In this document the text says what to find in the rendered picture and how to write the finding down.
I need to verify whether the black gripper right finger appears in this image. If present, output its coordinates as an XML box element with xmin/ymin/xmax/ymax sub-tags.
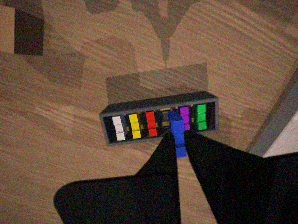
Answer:
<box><xmin>184</xmin><ymin>130</ymin><xmax>298</xmax><ymax>224</ymax></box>

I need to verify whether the purple fuse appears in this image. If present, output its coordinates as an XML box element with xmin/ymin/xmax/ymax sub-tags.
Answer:
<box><xmin>178</xmin><ymin>105</ymin><xmax>190</xmax><ymax>130</ymax></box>

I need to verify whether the blue fuse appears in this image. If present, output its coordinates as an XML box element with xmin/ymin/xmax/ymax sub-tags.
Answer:
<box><xmin>168</xmin><ymin>107</ymin><xmax>187</xmax><ymax>158</ymax></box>

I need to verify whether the red fuse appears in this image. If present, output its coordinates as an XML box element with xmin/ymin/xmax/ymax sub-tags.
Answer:
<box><xmin>146</xmin><ymin>110</ymin><xmax>157</xmax><ymax>136</ymax></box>

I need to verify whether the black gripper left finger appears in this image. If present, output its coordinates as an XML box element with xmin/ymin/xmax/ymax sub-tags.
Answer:
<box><xmin>53</xmin><ymin>132</ymin><xmax>182</xmax><ymax>224</ymax></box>

